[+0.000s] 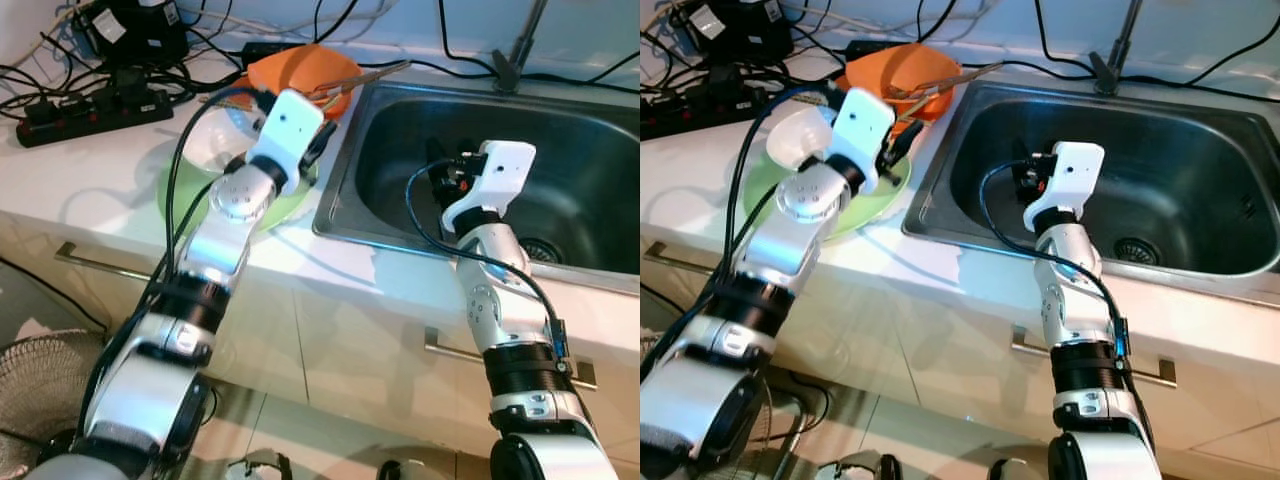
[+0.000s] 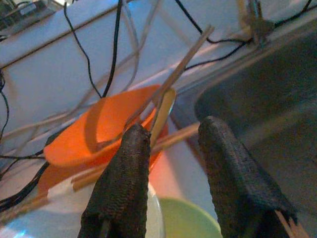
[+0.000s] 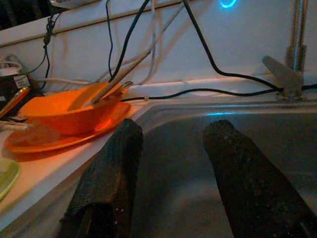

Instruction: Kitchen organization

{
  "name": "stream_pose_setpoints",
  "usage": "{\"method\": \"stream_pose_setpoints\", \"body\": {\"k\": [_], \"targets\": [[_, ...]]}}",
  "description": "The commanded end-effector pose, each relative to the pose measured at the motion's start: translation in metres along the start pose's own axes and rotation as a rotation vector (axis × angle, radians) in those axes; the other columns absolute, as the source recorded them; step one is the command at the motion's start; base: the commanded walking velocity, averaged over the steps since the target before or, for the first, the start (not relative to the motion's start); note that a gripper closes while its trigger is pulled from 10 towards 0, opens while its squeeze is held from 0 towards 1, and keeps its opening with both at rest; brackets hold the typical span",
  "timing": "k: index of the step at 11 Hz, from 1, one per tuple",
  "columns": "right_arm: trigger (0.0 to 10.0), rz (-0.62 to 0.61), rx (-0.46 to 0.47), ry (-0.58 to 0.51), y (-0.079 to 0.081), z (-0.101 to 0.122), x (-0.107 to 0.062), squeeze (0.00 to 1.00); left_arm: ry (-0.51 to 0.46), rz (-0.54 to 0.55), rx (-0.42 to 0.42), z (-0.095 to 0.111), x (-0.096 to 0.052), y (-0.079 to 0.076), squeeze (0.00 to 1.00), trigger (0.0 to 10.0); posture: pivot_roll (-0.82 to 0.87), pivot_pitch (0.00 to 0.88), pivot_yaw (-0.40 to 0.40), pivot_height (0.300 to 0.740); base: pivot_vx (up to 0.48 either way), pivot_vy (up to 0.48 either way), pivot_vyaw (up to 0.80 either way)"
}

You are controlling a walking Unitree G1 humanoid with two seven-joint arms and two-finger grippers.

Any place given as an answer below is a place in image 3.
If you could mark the metal fork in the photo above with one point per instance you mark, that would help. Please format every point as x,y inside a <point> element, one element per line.
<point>127,85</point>

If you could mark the black power adapter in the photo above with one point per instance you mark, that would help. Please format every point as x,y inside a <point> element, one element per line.
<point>12,84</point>

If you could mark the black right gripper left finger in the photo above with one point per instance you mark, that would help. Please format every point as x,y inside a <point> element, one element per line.
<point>111,173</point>

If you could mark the metal faucet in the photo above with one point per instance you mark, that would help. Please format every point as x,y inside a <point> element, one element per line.
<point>294,37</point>

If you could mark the pale wooden utensil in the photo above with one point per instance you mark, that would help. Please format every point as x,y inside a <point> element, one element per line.
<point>123,74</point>

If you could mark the stainless steel sink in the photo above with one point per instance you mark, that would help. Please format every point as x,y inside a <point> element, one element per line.
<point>178,153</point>

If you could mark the light green plate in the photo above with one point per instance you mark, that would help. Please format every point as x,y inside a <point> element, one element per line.
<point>7,176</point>

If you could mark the orange bowl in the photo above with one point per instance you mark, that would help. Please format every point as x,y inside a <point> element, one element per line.
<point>69,119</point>

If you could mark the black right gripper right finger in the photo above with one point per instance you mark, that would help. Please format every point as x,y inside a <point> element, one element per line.
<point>247,178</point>

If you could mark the orange plate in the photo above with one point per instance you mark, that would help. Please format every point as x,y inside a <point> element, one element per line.
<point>62,145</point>

